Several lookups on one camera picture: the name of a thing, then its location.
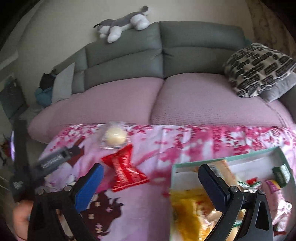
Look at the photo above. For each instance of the grey green sofa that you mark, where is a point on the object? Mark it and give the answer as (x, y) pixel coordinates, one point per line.
(162, 50)

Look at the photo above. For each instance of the round pastry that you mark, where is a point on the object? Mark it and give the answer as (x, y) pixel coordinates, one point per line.
(114, 136)

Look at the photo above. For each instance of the grey white plush dog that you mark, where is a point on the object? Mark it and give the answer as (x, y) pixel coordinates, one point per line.
(111, 29)

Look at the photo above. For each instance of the orange cracker packet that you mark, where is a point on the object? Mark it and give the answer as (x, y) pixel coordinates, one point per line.
(222, 170)

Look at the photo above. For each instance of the yellow snack packet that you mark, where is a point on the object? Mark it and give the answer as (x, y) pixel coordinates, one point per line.
(194, 214)

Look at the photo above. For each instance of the teal black clothes pile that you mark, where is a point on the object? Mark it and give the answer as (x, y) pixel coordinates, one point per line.
(43, 93)

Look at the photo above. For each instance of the dark cabinet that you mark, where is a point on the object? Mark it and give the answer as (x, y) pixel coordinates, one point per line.
(12, 99)

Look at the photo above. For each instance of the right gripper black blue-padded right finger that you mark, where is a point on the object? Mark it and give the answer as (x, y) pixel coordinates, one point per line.
(256, 223)

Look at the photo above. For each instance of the pink sofa seat cover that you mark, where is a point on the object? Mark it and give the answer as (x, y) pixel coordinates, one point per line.
(184, 99)

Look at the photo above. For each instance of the green white snack packet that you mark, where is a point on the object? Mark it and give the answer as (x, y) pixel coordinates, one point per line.
(281, 175)

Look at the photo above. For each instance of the red foil snack packet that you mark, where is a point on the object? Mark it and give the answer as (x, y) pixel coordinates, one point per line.
(127, 175)

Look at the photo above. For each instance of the pink anime print cloth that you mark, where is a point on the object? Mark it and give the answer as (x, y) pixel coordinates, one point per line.
(144, 212)

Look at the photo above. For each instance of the person's left hand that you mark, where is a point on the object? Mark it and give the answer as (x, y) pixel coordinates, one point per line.
(21, 214)

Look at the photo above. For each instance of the teal-rimmed white tray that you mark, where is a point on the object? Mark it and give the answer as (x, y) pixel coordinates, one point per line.
(250, 171)

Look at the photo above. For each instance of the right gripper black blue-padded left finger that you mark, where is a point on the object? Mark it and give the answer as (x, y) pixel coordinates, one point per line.
(44, 223)

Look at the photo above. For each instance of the beige patterned curtain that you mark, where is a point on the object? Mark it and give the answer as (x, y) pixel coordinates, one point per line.
(269, 29)

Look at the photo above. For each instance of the black beige patterned cushion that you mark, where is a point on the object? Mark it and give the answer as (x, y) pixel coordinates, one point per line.
(256, 68)

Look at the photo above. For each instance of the pink snack packet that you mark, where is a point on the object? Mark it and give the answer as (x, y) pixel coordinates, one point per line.
(280, 210)

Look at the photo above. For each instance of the light grey cushion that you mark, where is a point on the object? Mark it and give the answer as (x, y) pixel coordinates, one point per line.
(62, 88)

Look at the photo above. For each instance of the grey velvet cushion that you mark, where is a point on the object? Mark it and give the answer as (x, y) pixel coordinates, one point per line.
(278, 90)

